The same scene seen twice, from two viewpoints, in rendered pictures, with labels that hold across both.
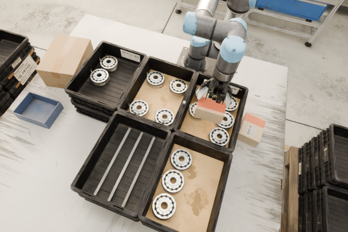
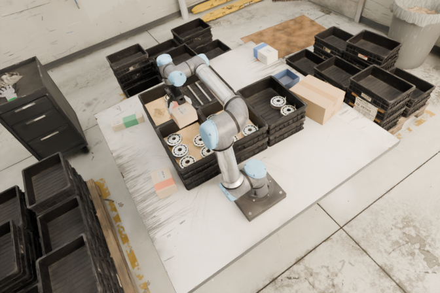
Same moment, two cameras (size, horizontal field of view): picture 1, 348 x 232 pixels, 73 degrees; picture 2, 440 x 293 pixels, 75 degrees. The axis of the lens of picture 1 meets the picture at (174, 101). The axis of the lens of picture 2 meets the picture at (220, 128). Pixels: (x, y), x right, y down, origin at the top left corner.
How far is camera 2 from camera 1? 1.89 m
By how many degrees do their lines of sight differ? 72
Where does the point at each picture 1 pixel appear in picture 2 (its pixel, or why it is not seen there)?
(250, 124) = (165, 178)
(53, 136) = not seen: hidden behind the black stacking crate
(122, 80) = (266, 115)
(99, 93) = (264, 99)
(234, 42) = (163, 57)
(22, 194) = (236, 68)
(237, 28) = (171, 68)
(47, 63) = (310, 80)
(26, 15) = not seen: outside the picture
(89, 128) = not seen: hidden behind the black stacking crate
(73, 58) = (307, 93)
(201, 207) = (155, 112)
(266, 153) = (143, 183)
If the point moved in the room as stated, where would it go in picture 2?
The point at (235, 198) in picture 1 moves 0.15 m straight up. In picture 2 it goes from (145, 145) to (138, 131)
